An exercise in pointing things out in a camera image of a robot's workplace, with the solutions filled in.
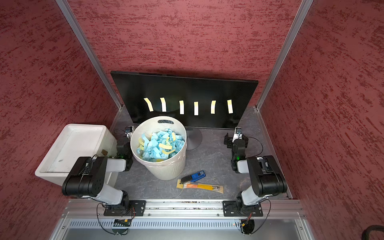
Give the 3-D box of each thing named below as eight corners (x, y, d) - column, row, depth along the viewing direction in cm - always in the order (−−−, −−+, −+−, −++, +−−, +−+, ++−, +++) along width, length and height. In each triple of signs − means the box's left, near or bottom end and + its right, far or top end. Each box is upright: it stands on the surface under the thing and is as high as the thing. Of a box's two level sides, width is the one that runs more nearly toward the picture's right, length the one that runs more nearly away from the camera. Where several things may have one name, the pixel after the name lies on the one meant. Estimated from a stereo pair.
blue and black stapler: (181, 185, 83) (181, 183, 80) (180, 179, 85) (179, 177, 82) (205, 178, 86) (206, 175, 83) (203, 172, 88) (204, 170, 85)
